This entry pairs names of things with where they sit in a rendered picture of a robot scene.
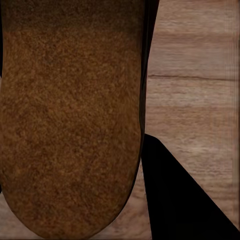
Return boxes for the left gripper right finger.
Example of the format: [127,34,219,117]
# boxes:
[141,134,240,240]

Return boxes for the sandal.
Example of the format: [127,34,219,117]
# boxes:
[0,0,160,240]

